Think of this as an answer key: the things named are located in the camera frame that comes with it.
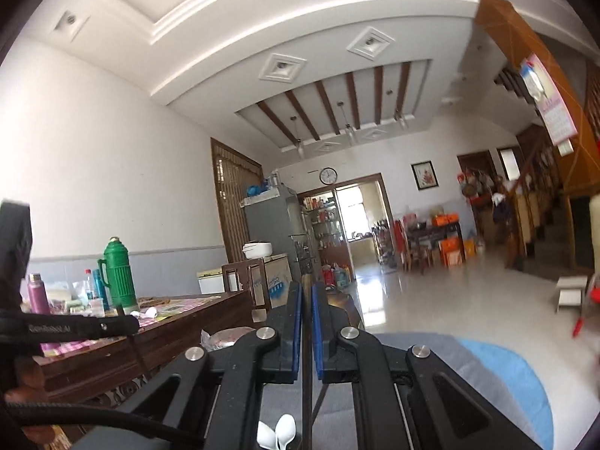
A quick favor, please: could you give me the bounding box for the person's left hand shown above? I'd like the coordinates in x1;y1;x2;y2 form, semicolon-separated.
2;357;55;448

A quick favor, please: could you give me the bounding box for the green thermos jug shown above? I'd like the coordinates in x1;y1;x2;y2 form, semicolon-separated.
97;237;138;314

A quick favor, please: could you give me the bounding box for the white bowl with plastic bag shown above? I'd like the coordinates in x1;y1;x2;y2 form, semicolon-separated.
200;326;255;351

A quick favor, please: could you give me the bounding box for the purple thermos bottle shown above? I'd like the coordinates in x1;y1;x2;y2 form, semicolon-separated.
27;273;51;315

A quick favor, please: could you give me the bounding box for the white spoon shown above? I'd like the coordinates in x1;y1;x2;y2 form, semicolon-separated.
256;421;279;450
274;413;297;450

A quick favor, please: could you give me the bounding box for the dark wooden side table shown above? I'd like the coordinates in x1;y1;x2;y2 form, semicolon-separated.
407;222;466;273

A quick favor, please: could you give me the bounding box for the framed flower picture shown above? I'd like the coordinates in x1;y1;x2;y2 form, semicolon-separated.
411;160;438;191

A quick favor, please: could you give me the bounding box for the white spoon right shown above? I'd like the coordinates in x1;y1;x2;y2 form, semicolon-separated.
274;413;297;450

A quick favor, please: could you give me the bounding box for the white chest freezer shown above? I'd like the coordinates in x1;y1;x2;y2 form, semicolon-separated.
196;252;294;310

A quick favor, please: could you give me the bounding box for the round wall clock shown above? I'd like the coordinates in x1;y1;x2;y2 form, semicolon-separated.
319;166;339;186

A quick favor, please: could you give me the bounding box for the blue table cloth underneath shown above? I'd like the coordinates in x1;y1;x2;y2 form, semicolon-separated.
459;338;554;449

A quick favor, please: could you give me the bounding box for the white spoon left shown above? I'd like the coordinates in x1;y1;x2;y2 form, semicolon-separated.
256;421;279;450

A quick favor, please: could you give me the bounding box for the small white step stool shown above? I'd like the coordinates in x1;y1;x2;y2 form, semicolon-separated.
555;275;589;312

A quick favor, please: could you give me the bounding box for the grey refrigerator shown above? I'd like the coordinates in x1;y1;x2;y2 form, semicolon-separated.
241;185;313;281

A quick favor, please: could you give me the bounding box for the grey table cloth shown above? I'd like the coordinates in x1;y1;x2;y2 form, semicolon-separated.
260;332;539;449

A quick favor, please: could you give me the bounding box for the dark carved wooden bench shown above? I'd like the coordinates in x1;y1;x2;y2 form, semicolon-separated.
37;291;252;408

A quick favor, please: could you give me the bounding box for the red plastic chair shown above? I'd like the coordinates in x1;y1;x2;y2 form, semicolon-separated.
573;273;599;338

